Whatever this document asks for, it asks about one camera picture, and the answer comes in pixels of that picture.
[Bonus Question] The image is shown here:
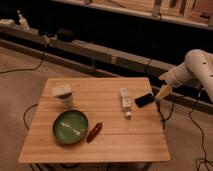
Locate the black smartphone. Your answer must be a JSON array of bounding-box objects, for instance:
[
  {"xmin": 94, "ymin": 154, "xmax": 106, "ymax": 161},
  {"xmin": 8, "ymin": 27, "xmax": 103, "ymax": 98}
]
[{"xmin": 135, "ymin": 93, "xmax": 155, "ymax": 107}]

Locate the black round device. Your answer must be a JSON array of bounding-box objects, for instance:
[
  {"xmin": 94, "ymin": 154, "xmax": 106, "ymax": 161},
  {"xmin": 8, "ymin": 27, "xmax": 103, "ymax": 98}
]
[{"xmin": 57, "ymin": 28, "xmax": 75, "ymax": 42}]

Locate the black cable right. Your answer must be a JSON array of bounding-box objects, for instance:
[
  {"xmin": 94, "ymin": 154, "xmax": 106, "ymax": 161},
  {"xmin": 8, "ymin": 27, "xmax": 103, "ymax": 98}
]
[{"xmin": 188, "ymin": 88, "xmax": 213, "ymax": 171}]

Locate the white spray bottle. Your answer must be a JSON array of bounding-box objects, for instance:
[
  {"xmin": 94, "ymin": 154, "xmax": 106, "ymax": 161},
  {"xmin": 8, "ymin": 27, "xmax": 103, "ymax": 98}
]
[{"xmin": 17, "ymin": 11, "xmax": 30, "ymax": 31}]

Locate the red chili pepper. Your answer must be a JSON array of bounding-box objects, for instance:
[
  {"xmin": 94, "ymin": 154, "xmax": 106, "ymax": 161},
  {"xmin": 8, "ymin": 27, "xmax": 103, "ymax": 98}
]
[{"xmin": 87, "ymin": 122, "xmax": 102, "ymax": 143}]

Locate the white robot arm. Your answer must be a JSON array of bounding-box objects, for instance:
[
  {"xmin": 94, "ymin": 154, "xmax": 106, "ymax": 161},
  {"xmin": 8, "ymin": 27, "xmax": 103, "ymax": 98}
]
[{"xmin": 155, "ymin": 49, "xmax": 213, "ymax": 103}]

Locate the green round plate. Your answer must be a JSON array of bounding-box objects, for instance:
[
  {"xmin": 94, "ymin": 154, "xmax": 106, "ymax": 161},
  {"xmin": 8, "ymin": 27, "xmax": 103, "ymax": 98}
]
[{"xmin": 52, "ymin": 110, "xmax": 89, "ymax": 144}]

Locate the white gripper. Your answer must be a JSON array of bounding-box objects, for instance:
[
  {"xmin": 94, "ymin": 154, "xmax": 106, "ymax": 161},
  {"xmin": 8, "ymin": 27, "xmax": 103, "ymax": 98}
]
[{"xmin": 155, "ymin": 65, "xmax": 190, "ymax": 101}]

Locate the white plastic bottle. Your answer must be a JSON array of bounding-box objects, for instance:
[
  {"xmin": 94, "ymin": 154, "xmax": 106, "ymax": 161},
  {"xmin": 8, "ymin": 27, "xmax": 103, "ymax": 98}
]
[{"xmin": 120, "ymin": 88, "xmax": 132, "ymax": 119}]

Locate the white paper cup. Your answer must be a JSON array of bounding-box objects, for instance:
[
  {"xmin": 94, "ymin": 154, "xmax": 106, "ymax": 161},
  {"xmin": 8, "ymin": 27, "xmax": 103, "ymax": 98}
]
[{"xmin": 52, "ymin": 84, "xmax": 73, "ymax": 107}]

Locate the black floor cable left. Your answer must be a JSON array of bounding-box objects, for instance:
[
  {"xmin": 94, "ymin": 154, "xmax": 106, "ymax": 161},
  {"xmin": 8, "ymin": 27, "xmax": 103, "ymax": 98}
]
[{"xmin": 0, "ymin": 44, "xmax": 48, "ymax": 76}]

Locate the wooden table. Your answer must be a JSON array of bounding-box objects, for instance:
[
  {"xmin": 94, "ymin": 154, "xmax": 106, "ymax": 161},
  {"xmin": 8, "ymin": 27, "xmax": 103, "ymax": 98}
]
[{"xmin": 19, "ymin": 77, "xmax": 170, "ymax": 163}]

